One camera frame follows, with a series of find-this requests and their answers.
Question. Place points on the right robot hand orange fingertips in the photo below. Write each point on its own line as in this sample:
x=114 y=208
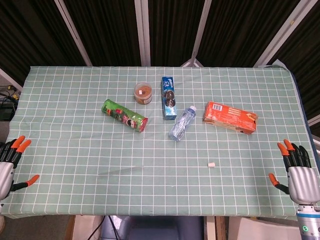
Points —
x=303 y=185

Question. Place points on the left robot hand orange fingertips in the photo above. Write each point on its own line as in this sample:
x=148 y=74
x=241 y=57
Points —
x=6 y=175

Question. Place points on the clear glass tube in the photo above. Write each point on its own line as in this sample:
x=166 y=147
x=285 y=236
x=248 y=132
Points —
x=120 y=170

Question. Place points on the black equipment box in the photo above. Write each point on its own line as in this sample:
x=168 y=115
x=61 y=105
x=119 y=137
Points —
x=7 y=110

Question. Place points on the brown wooden table leg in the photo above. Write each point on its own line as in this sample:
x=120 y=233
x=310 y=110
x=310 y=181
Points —
x=220 y=228

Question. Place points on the orange cracker box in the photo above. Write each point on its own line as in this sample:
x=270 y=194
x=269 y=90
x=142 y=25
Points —
x=228 y=117

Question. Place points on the black pleated curtain panel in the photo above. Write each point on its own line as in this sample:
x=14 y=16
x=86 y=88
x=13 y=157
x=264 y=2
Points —
x=30 y=32
x=240 y=32
x=307 y=62
x=107 y=30
x=172 y=30

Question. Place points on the green Pringles can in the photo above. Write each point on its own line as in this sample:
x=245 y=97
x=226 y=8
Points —
x=122 y=116

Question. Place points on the clear plastic water bottle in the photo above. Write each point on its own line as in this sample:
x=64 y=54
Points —
x=182 y=123

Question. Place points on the green checked tablecloth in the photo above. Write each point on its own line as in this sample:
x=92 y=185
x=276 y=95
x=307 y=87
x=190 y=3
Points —
x=160 y=190

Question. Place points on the grey-blue robot torso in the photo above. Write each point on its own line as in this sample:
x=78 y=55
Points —
x=155 y=228

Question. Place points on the clear plastic cookie jar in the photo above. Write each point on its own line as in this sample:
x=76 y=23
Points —
x=143 y=93

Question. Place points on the blue Oreo cookie box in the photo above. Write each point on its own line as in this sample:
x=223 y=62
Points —
x=168 y=98

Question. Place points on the white partition frame post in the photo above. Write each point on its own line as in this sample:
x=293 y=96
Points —
x=73 y=33
x=11 y=79
x=198 y=35
x=142 y=32
x=281 y=35

